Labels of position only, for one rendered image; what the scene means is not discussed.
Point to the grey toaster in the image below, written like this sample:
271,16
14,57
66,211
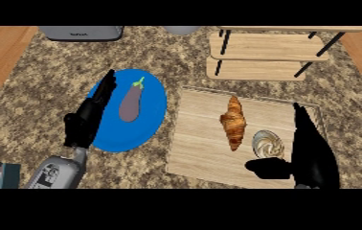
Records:
82,33

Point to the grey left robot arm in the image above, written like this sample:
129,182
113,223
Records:
60,171

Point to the pale grey round vessel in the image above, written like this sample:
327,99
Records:
182,29

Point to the wooden tiered shelf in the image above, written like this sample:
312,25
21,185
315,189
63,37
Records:
270,53

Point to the cream swirl cupcake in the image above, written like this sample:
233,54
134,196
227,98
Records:
267,144

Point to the blue round plate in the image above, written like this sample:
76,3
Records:
135,112

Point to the purple eggplant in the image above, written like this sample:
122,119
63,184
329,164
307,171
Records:
132,103

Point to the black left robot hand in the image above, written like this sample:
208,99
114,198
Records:
85,119

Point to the dark teal block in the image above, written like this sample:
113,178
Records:
10,175

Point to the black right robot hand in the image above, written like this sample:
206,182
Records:
311,154

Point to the brown croissant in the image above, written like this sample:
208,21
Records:
234,122

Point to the pale wooden tray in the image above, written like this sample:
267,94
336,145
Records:
212,144

